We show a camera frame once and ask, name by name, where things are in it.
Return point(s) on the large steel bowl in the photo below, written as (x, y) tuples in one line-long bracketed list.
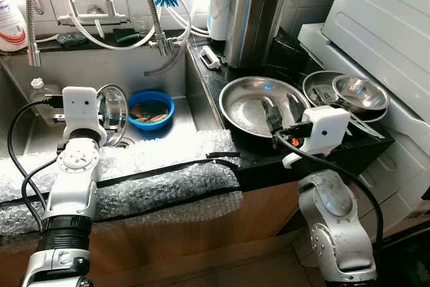
[(115, 112)]

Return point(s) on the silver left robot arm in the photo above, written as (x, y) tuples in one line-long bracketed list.
[(70, 179)]

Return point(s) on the steel plate under small bowl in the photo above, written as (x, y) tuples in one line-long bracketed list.
[(316, 82)]

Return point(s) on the large steel plate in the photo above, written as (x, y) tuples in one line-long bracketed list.
[(242, 102)]

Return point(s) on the blue plastic bowl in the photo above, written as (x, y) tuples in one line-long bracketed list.
[(134, 115)]

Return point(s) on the steel fork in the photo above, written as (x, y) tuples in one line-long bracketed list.
[(336, 115)]

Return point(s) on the stainless steel sink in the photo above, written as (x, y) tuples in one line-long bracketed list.
[(87, 65)]

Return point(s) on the clear glass bottle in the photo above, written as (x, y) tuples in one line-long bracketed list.
[(41, 92)]

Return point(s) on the small steel bowl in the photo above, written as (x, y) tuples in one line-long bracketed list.
[(363, 92)]

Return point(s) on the black sponge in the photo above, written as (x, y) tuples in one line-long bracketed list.
[(72, 39)]

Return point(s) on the green sponge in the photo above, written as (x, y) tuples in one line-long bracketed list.
[(127, 36)]

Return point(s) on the small white plastic clip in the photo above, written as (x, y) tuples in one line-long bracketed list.
[(210, 58)]

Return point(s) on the clear drain tube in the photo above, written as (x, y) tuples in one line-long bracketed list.
[(178, 58)]

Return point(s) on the stainless steel cylinder container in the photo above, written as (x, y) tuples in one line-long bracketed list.
[(259, 18)]

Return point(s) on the chrome sink faucet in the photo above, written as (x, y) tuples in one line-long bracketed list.
[(94, 18)]

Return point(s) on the bubble wrap sheet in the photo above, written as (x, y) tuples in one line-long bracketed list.
[(168, 186)]

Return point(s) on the white washing machine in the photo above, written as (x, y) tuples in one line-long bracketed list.
[(403, 159)]

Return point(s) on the white countertop appliance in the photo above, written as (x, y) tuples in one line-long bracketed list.
[(390, 25)]

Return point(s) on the white soap pump bottle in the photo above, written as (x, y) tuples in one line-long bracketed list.
[(12, 25)]

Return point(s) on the wooden cabinet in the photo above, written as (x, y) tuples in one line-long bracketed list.
[(188, 233)]

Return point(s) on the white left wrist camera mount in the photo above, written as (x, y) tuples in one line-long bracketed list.
[(82, 112)]

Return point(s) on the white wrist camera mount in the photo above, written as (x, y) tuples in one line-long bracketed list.
[(82, 112), (326, 132)]

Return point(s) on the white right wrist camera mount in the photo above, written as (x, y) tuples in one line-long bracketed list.
[(326, 132)]

